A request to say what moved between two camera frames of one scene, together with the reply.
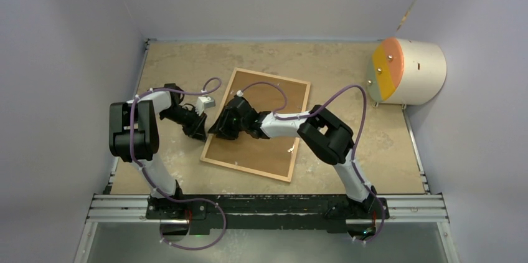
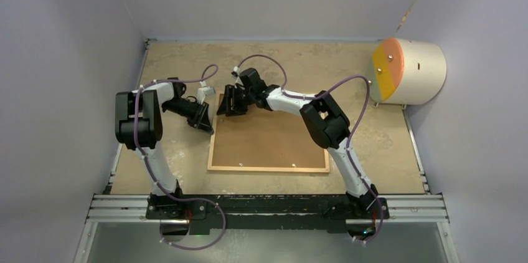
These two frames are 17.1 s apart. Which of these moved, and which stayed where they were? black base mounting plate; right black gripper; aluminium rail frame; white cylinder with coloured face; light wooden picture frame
Moved: right black gripper; light wooden picture frame
Stayed: black base mounting plate; white cylinder with coloured face; aluminium rail frame
